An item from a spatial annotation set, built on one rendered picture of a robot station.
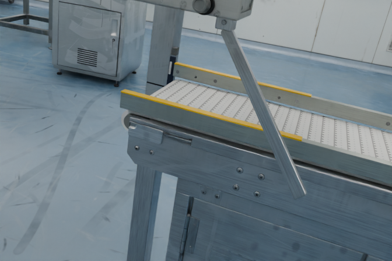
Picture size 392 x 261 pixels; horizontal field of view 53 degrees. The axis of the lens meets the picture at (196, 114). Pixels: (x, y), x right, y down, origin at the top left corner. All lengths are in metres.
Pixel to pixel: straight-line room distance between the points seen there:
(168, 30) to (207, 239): 0.51
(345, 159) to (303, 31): 5.21
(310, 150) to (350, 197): 0.11
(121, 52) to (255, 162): 2.63
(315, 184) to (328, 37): 5.24
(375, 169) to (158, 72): 0.58
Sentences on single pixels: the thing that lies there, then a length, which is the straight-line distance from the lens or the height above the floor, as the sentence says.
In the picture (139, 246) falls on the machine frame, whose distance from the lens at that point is 1.31.
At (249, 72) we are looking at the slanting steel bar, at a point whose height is 0.97.
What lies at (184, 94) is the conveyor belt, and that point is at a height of 0.83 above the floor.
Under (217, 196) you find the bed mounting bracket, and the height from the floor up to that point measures 0.68.
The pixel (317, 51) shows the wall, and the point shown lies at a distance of 5.93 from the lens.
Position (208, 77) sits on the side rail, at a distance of 0.97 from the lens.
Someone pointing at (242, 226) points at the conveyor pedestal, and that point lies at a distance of 0.84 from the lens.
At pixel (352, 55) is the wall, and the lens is 6.00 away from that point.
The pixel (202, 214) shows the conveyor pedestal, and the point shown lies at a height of 0.62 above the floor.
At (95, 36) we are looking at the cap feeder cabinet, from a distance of 3.31.
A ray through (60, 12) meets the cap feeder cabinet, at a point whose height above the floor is 0.54.
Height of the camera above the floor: 1.12
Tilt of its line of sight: 22 degrees down
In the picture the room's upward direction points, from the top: 9 degrees clockwise
